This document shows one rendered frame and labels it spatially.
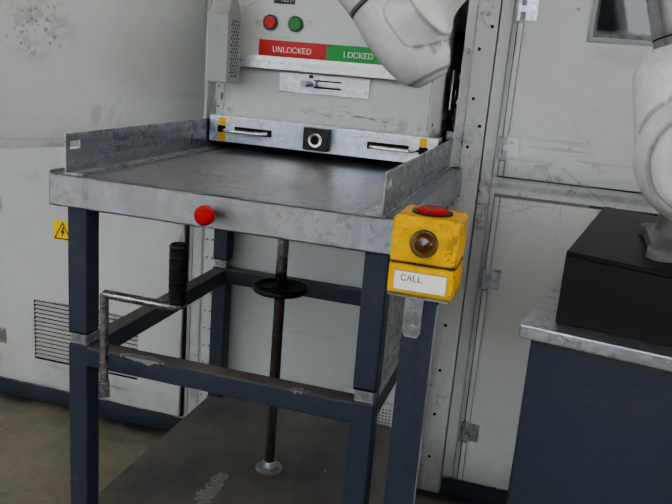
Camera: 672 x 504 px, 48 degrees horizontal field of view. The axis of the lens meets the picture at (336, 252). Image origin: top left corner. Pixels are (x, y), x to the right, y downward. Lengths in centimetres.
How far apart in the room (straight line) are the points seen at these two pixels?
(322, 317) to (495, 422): 50
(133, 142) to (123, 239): 64
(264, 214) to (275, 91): 60
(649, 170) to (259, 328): 135
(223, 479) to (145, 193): 71
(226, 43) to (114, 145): 36
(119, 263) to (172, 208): 90
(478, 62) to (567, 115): 23
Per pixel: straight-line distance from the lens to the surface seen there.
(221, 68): 167
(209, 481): 170
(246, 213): 120
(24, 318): 238
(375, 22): 125
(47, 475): 210
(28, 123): 174
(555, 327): 104
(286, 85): 173
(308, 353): 199
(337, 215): 115
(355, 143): 167
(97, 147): 142
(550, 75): 174
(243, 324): 203
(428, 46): 124
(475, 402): 191
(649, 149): 85
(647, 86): 90
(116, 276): 216
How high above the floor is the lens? 107
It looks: 14 degrees down
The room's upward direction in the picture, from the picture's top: 5 degrees clockwise
